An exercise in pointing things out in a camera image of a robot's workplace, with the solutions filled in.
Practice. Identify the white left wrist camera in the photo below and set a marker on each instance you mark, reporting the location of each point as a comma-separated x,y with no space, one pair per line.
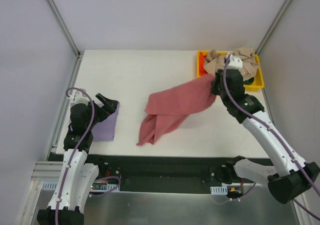
78,97

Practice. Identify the folded lavender t shirt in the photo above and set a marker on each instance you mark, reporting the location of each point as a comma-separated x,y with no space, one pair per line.
102,132

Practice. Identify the yellow plastic bin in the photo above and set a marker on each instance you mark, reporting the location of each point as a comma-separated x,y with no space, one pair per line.
258,79

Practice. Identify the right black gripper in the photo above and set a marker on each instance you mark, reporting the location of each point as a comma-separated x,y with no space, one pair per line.
219,81

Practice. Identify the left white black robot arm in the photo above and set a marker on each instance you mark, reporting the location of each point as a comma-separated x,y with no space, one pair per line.
77,175

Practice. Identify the green t shirt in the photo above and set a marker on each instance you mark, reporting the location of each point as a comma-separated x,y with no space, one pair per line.
249,81

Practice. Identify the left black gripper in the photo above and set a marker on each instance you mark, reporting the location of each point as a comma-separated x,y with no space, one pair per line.
100,109

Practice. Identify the left aluminium corner post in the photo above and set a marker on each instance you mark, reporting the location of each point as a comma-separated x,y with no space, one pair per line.
63,27

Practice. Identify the orange t shirt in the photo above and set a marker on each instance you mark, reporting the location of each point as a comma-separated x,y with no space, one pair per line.
201,63

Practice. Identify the beige crumpled t shirt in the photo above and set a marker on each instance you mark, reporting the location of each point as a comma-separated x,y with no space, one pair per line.
215,61

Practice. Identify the right white cable duct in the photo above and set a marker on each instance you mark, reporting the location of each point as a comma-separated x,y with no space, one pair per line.
219,190

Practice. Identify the left white cable duct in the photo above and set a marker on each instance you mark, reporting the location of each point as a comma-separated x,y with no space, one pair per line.
95,188

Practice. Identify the white cable duct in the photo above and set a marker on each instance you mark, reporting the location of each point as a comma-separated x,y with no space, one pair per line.
219,190
95,188

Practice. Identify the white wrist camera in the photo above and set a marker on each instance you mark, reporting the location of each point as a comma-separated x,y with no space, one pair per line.
78,97
233,62

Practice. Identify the pink red t shirt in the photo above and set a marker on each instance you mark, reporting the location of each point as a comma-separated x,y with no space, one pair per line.
168,109

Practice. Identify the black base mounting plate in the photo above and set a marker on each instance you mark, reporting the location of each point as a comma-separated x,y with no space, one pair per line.
154,174

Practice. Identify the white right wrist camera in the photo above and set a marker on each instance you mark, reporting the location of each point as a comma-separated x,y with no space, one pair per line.
233,62

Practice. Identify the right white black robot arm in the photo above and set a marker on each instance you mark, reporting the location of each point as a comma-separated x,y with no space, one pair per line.
290,175

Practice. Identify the right aluminium corner post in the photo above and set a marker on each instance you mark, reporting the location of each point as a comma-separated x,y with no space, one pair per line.
272,27

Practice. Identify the aluminium corner post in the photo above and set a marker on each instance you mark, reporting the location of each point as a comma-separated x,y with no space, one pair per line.
272,27
63,27

